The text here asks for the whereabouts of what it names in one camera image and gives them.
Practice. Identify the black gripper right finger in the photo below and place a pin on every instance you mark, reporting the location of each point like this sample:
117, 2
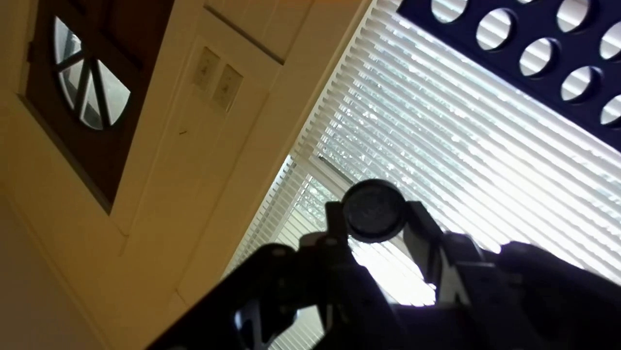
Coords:
453, 263

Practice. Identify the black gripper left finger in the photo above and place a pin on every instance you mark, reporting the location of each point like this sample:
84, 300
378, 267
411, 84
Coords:
354, 312

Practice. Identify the white window blind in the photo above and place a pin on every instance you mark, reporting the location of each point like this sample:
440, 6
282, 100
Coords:
484, 158

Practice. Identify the blue connect four grid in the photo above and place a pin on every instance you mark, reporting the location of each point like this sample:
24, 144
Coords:
564, 53

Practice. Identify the brown door with window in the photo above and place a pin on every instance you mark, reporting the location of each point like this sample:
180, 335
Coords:
90, 68

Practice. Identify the wall light switch plate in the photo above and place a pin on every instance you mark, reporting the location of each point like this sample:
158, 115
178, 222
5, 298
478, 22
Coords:
218, 78

